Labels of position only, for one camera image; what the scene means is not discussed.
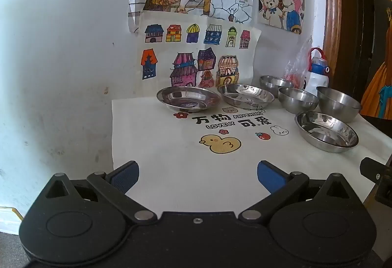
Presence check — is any white baseboard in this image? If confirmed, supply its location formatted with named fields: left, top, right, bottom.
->
left=0, top=206, right=24, bottom=235

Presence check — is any white printed tablecloth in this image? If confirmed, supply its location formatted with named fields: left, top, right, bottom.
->
left=111, top=89, right=392, bottom=217

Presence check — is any stainless steel bowl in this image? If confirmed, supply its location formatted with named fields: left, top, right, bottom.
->
left=278, top=87, right=319, bottom=115
left=259, top=75, right=295, bottom=99
left=316, top=86, right=362, bottom=123

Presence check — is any wooden door frame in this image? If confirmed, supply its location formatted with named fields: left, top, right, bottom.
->
left=318, top=0, right=344, bottom=82

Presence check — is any white bottle with blue lid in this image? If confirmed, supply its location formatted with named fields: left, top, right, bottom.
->
left=305, top=47, right=332, bottom=97

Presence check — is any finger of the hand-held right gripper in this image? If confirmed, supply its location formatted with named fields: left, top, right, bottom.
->
left=359, top=157, right=392, bottom=205

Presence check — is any clear plastic bag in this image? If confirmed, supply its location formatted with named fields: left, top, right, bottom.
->
left=283, top=36, right=313, bottom=89

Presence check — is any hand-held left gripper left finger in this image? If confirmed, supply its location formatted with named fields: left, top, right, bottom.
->
left=37, top=160, right=157, bottom=226

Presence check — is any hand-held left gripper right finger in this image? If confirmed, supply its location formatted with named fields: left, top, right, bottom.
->
left=238, top=160, right=359, bottom=225

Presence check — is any colourful houses drawing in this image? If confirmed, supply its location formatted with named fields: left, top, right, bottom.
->
left=135, top=10, right=262, bottom=89

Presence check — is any orange figure painting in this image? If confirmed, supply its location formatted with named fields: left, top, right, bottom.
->
left=359, top=0, right=392, bottom=120

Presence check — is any stainless steel plate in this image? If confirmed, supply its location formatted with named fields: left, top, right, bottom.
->
left=294, top=111, right=359, bottom=153
left=217, top=83, right=275, bottom=110
left=156, top=86, right=222, bottom=112

